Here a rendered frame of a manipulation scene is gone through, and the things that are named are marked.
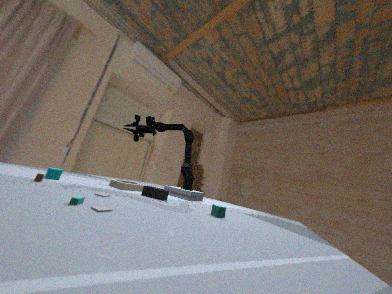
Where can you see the small turquoise cube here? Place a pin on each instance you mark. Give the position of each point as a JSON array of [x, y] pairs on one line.
[[218, 211]]

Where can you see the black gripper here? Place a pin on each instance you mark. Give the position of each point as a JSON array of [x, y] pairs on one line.
[[135, 132]]

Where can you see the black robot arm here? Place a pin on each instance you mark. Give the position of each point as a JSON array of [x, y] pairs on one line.
[[186, 169]]

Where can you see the beige open tray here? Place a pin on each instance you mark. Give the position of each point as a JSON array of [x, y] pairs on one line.
[[126, 185]]

